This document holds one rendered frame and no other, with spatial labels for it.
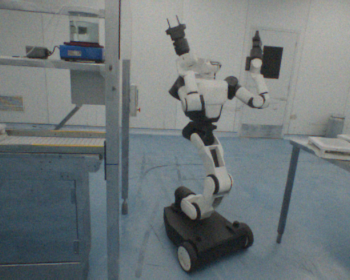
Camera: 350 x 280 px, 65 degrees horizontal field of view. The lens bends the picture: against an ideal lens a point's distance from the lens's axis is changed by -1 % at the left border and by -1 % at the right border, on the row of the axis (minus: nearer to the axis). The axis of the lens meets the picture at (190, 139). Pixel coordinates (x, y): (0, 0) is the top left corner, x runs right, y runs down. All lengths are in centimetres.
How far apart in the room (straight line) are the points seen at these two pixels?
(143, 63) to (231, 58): 164
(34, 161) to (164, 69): 397
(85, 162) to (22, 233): 58
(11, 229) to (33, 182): 31
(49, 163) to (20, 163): 14
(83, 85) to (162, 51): 371
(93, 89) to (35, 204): 70
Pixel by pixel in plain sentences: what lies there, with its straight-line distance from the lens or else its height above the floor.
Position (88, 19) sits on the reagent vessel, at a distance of 151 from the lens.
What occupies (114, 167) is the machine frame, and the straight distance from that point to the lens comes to 142.
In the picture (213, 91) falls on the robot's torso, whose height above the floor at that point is 121.
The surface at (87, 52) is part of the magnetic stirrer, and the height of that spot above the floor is 140.
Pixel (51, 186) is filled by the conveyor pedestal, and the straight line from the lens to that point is 165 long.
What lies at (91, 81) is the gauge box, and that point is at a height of 125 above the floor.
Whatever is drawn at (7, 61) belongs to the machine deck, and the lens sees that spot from 143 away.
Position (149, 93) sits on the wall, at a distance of 526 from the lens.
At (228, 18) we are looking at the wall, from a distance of 545.
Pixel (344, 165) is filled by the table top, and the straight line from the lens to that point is 184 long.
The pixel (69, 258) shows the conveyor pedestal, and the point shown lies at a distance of 187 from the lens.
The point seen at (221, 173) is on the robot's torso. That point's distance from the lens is 192.
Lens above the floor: 139
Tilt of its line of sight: 16 degrees down
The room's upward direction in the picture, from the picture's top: 4 degrees clockwise
